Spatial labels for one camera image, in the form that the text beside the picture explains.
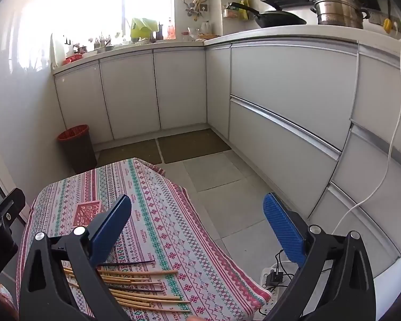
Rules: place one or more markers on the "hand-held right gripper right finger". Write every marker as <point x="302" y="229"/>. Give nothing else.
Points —
<point x="284" y="230"/>

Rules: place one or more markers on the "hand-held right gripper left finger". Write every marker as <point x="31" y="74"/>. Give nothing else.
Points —
<point x="110" y="227"/>

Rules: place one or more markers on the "pink perforated chopstick holder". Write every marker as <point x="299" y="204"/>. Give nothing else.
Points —
<point x="87" y="212"/>

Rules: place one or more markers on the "bunch of wooden chopsticks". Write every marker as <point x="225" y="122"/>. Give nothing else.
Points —
<point x="143" y="272"/>

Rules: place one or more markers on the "black chopstick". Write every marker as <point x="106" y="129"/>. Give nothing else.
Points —
<point x="133" y="263"/>

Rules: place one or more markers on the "black charger plug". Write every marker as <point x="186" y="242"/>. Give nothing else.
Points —
<point x="274" y="278"/>

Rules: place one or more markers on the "white power strip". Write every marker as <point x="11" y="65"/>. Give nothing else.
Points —
<point x="265" y="279"/>

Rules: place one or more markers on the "patterned red green tablecloth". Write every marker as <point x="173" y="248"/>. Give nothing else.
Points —
<point x="173" y="214"/>

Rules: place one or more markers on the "brown floor mat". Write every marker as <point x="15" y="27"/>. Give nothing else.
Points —
<point x="130" y="153"/>
<point x="190" y="145"/>

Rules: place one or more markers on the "red trash bin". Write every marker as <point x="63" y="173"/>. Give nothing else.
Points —
<point x="78" y="153"/>

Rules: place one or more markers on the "white cabinet row with doors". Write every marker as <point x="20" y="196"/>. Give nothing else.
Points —
<point x="130" y="90"/>

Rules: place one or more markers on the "white cabinet row with drawers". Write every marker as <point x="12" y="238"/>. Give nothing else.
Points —
<point x="287" y="73"/>

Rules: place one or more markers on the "red bowl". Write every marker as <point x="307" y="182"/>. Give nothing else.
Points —
<point x="70" y="61"/>

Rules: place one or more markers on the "dark brown bottle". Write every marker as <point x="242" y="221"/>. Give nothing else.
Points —
<point x="159" y="33"/>

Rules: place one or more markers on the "green cloth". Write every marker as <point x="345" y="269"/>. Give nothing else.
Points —
<point x="142" y="26"/>

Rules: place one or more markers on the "red bottle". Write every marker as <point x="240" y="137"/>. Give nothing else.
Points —
<point x="170" y="31"/>

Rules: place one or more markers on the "black wok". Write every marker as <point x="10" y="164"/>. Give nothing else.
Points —
<point x="277" y="18"/>

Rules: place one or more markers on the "white kettle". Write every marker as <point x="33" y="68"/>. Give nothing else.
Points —
<point x="205" y="28"/>

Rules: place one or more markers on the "bright window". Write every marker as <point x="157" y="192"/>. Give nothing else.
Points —
<point x="87" y="3"/>

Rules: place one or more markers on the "yellow bottle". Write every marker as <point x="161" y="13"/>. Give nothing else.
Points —
<point x="244" y="8"/>

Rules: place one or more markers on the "steel steamer pot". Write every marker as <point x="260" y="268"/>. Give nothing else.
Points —
<point x="337" y="6"/>

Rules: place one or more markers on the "water heater pipes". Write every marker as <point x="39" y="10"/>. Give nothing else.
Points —
<point x="197" y="1"/>

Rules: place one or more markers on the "grey wall socket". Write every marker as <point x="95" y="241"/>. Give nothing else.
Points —
<point x="377" y="17"/>

